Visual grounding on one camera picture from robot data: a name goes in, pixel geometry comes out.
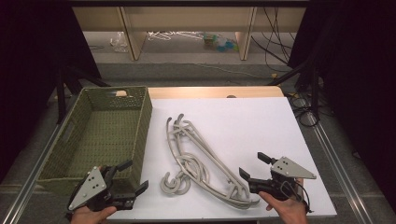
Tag aluminium rail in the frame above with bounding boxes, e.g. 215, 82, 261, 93
0, 123, 64, 224
306, 111, 376, 224

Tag person's right hand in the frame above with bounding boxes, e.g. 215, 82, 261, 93
258, 190, 309, 224

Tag beige wooden shelf unit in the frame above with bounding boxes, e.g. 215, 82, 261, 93
72, 6, 307, 62

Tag green woven basket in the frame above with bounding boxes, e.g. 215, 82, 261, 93
36, 86, 153, 197

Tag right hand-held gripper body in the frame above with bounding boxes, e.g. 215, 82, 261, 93
247, 156, 317, 202

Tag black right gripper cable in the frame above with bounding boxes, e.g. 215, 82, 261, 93
279, 179, 313, 215

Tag colourful plastic toys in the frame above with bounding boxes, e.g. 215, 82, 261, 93
203, 32, 239, 53

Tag black floor cable coil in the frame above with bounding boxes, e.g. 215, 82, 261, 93
288, 91, 322, 128

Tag person's left hand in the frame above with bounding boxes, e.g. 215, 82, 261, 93
69, 204, 118, 224

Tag black hanging cables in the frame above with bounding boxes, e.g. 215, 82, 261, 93
250, 7, 297, 65

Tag black metal stand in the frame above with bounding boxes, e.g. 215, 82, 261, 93
266, 58, 322, 121
55, 65, 110, 125

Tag white wire hangers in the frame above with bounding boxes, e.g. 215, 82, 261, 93
147, 30, 204, 42

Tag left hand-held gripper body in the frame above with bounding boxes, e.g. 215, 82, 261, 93
68, 165, 138, 213

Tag clear plastic bag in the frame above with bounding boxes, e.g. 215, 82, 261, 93
109, 31, 129, 53

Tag black curtain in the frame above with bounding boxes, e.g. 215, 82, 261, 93
288, 0, 396, 214
0, 0, 103, 185

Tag white table sheet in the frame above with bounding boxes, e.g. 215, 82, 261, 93
106, 97, 338, 221

